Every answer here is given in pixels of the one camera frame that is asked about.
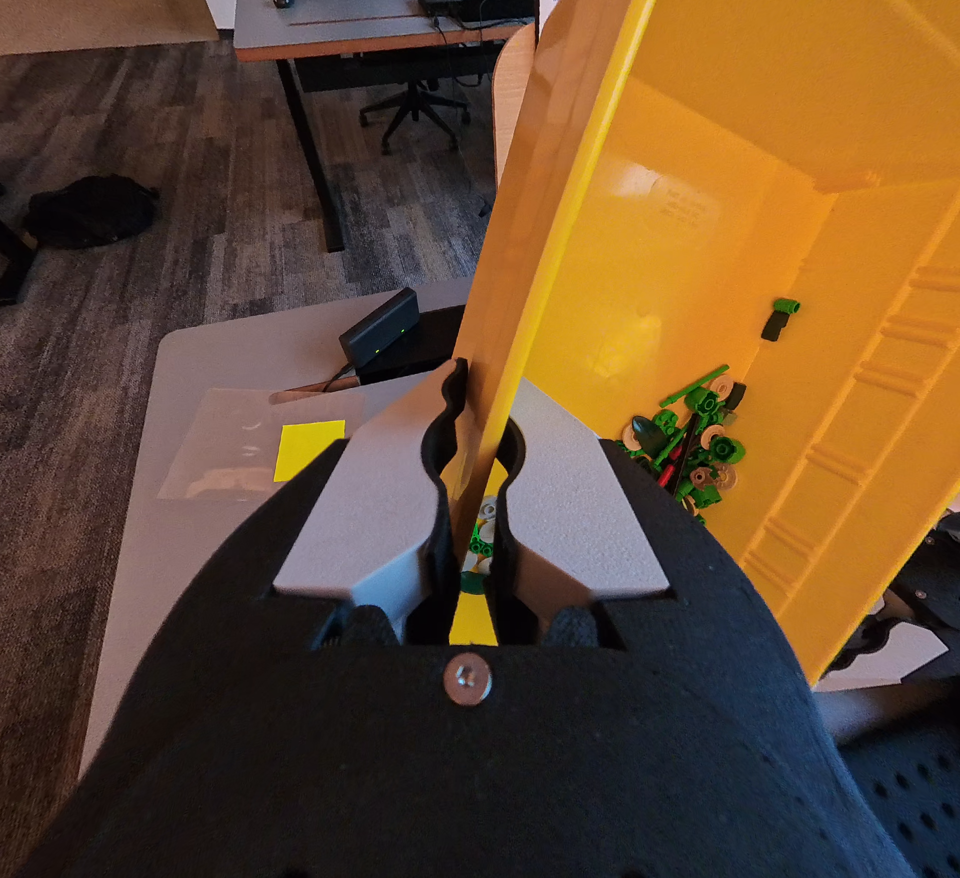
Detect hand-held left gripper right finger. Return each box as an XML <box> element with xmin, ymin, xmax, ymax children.
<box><xmin>491</xmin><ymin>377</ymin><xmax>671</xmax><ymax>645</ymax></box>

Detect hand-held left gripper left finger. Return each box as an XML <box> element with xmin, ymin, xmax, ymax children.
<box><xmin>271</xmin><ymin>357</ymin><xmax>471</xmax><ymax>645</ymax></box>

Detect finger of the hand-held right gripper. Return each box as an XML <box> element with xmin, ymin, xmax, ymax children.
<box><xmin>813</xmin><ymin>619</ymin><xmax>950</xmax><ymax>693</ymax></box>

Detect green brick pieces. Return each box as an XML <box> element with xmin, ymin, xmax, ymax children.
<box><xmin>457</xmin><ymin>299</ymin><xmax>802</xmax><ymax>598</ymax></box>

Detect yellow parts bin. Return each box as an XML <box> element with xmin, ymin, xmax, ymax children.
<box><xmin>442</xmin><ymin>0</ymin><xmax>960</xmax><ymax>686</ymax></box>

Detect background desk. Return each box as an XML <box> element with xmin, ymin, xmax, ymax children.
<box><xmin>232</xmin><ymin>0</ymin><xmax>535</xmax><ymax>254</ymax></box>

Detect yellow paper sheet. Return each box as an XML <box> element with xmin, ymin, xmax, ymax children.
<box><xmin>272</xmin><ymin>419</ymin><xmax>348</xmax><ymax>483</ymax></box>

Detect black perforated chair part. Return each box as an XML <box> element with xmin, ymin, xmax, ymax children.
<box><xmin>836</xmin><ymin>713</ymin><xmax>960</xmax><ymax>878</ymax></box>

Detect clear plastic sleeve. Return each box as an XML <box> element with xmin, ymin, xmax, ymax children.
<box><xmin>157</xmin><ymin>386</ymin><xmax>410</xmax><ymax>503</ymax></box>

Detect black power box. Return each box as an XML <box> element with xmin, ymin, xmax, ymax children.
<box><xmin>339</xmin><ymin>287</ymin><xmax>421</xmax><ymax>369</ymax></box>

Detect black bag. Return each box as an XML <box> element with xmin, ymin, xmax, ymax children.
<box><xmin>22</xmin><ymin>174</ymin><xmax>160</xmax><ymax>251</ymax></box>

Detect black office chair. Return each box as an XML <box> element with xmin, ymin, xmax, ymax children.
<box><xmin>322</xmin><ymin>0</ymin><xmax>474</xmax><ymax>158</ymax></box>

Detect black cable tray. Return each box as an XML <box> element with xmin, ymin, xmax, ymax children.
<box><xmin>358</xmin><ymin>304</ymin><xmax>468</xmax><ymax>388</ymax></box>

